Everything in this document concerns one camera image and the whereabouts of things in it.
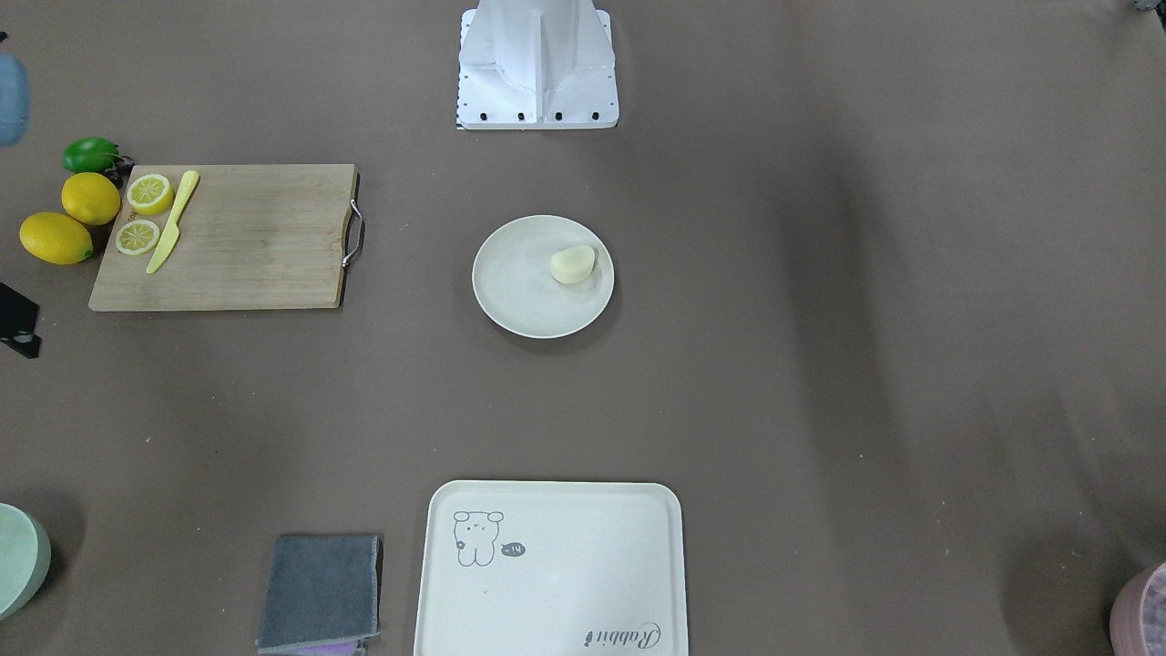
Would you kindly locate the lemon half near bun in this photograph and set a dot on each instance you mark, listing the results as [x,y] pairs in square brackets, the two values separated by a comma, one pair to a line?
[137,237]

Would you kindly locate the wooden cutting board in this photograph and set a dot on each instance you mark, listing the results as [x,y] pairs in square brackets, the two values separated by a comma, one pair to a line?
[252,237]

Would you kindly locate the whole lemon lower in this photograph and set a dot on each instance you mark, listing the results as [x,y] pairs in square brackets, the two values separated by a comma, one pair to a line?
[90,198]

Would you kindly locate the mint green bowl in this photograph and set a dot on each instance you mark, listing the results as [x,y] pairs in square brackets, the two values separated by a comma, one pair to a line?
[25,558]

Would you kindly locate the whole lemon upper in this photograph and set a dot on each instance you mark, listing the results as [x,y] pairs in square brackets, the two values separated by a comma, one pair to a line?
[56,238]

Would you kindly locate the lemon half near edge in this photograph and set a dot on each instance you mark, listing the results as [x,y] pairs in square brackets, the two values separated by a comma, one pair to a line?
[150,194]

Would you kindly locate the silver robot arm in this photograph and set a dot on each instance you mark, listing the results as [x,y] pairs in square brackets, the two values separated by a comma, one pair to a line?
[15,100]

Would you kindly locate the white camera pole base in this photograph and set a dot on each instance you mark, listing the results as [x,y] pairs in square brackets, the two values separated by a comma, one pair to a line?
[536,65]

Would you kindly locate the yellow plastic knife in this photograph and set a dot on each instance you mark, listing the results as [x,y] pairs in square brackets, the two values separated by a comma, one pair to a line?
[170,233]

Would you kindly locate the whole lemon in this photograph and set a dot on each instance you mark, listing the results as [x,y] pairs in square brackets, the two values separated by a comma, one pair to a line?
[56,238]
[90,198]

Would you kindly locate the pink bowl with ice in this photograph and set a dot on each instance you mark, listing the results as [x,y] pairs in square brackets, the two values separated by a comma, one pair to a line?
[1137,619]

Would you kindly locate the green lime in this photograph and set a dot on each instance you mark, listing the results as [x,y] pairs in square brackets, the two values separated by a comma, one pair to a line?
[90,155]

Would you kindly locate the white rabbit tray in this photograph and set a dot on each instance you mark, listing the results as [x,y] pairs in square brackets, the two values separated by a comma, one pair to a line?
[552,568]

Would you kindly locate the round white plate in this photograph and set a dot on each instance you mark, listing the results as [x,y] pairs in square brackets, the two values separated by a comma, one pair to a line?
[512,280]

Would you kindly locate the grey folded cloth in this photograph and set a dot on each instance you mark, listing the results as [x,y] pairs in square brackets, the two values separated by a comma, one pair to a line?
[322,596]

